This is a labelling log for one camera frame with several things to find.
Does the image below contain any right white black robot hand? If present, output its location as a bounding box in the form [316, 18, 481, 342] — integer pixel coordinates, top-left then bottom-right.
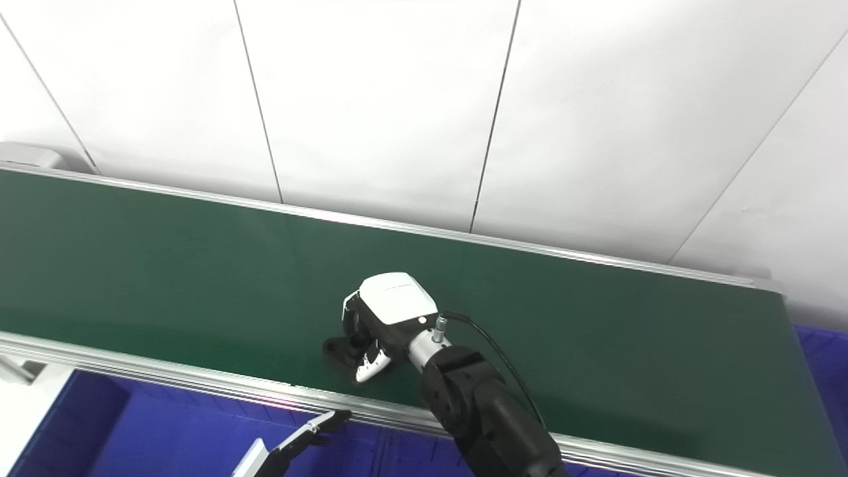
[341, 271, 440, 386]

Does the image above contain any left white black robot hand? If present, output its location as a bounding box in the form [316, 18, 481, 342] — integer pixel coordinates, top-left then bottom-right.
[232, 409, 354, 477]

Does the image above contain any black flanged metal part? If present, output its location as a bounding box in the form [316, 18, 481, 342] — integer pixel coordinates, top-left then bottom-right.
[323, 334, 373, 369]

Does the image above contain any blue plastic bin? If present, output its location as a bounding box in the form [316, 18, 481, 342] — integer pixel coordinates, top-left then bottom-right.
[371, 424, 637, 477]
[792, 323, 848, 477]
[5, 368, 388, 477]

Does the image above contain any green conveyor belt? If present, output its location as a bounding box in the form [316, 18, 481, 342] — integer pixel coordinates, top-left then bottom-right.
[0, 159, 848, 477]
[0, 169, 848, 477]

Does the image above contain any aluminium conveyor leg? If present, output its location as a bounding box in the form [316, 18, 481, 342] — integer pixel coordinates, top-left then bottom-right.
[0, 354, 35, 386]

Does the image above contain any grey conveyor end housing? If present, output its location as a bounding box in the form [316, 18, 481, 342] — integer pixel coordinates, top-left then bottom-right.
[0, 142, 68, 171]

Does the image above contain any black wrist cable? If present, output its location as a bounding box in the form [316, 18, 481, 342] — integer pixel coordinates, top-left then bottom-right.
[433, 310, 548, 433]

